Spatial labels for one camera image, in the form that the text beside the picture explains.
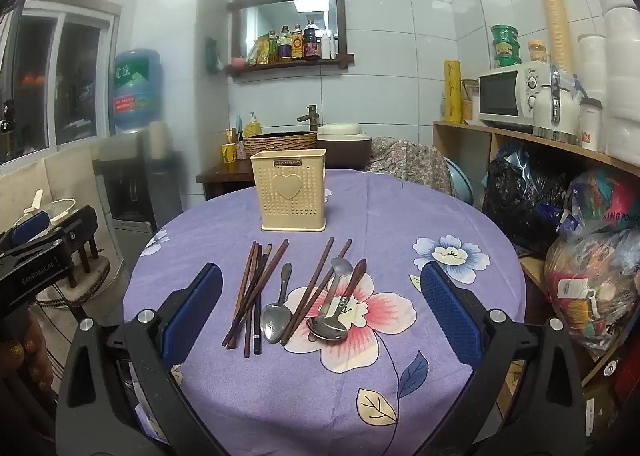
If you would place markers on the brown pot beige lid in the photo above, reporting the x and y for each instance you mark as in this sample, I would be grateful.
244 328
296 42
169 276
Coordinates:
342 135

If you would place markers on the white electric kettle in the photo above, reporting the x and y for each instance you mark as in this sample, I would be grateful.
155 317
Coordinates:
550 110

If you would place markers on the blue plastic basin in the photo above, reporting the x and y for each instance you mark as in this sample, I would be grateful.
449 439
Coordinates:
462 180

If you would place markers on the dark sauce bottle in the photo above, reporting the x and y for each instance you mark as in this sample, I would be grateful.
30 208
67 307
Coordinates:
311 40

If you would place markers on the beige plastic cutlery holder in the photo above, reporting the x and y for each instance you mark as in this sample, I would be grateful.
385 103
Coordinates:
287 186

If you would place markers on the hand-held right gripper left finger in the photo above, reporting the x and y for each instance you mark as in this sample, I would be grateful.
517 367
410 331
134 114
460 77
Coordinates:
192 316

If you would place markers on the steel spoon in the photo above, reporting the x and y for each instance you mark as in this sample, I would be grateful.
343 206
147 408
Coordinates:
327 331
274 326

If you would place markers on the jar with beige lid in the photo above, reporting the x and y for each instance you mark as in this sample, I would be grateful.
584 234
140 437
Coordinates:
538 51

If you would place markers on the woven basket basin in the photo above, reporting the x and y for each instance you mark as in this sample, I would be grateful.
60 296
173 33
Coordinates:
280 141

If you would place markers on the small pink bowl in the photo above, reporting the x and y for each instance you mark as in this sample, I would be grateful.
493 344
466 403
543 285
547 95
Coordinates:
239 62

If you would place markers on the green hanging wall packet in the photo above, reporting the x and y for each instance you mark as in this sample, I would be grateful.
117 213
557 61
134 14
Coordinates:
212 53

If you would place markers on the small pink dotted bottle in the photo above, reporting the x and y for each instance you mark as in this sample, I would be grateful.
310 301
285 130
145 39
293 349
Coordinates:
241 148

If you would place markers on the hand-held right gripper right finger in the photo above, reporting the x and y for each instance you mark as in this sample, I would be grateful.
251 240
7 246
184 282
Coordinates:
450 316

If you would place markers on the green yellow oil bottle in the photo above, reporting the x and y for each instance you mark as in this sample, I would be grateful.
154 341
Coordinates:
272 48

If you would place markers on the water dispenser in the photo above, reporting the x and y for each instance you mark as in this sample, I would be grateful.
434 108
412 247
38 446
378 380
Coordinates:
130 196

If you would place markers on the yellow soap bottle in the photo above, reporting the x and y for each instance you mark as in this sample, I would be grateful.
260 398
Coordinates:
252 128

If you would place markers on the black plastic bag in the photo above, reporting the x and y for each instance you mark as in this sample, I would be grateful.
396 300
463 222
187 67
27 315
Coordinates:
520 206

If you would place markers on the white plastic bottle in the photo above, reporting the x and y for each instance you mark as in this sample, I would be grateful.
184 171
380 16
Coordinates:
327 45

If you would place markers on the amber bottle yellow label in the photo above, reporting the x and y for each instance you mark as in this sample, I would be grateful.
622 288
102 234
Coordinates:
297 43

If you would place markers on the blue water jug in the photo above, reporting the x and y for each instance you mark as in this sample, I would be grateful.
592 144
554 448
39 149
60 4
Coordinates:
135 90

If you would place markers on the sliding window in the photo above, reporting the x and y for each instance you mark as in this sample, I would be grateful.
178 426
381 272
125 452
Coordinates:
75 75

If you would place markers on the tall stack of paper cups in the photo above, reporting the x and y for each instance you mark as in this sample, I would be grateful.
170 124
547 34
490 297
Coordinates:
552 10

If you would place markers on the wooden stool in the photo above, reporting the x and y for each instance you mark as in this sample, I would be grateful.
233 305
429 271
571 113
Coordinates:
92 273

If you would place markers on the yellow snack packet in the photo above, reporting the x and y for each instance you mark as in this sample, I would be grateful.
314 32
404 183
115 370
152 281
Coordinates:
260 50

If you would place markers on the grey floral cloth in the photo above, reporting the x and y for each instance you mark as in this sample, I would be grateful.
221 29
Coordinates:
410 160

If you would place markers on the wooden shelf unit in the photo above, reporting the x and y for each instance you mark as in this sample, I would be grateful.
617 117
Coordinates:
470 130

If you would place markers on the green instant noodle cup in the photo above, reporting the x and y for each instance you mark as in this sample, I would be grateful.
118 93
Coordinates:
507 61
506 47
505 33

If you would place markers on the clear bag of colourful goods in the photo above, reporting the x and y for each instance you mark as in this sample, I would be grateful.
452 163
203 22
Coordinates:
590 286

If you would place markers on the beige paper roll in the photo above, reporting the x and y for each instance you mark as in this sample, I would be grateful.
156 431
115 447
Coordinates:
159 138

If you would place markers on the bronze faucet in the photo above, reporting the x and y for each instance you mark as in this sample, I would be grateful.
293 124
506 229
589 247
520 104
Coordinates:
312 115

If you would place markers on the white pot with lid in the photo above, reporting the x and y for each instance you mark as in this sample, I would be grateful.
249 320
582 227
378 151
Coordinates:
47 210

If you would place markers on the purple floral tablecloth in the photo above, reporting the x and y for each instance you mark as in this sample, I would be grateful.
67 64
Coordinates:
390 216

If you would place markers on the white microwave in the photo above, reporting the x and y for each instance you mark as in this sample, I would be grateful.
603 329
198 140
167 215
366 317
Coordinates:
500 93

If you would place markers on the yellow mug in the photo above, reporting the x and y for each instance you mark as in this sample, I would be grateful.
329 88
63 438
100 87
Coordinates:
229 153

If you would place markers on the brown wooden cabinet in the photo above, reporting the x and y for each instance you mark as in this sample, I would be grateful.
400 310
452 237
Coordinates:
225 178

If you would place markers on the blue toothbrush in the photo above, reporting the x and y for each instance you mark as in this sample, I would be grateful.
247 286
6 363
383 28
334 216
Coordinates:
240 125

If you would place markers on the purple label bottle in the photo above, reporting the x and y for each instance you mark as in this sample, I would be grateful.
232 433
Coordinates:
285 45

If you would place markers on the brown wooden spoon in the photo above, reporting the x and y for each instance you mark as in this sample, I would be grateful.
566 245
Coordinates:
356 273

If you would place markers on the colourful printed plastic bag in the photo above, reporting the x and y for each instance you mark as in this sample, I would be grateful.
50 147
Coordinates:
605 201

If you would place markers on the small wicker holder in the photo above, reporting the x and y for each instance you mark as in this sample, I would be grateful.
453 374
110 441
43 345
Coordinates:
470 103

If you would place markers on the white cup red label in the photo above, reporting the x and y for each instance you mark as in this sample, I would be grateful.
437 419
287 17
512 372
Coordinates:
591 125

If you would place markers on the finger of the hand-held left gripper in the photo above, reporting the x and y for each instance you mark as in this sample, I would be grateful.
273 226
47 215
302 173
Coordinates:
80 228
30 228

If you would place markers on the person's left hand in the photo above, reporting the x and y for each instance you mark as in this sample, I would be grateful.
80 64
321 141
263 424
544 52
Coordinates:
22 351

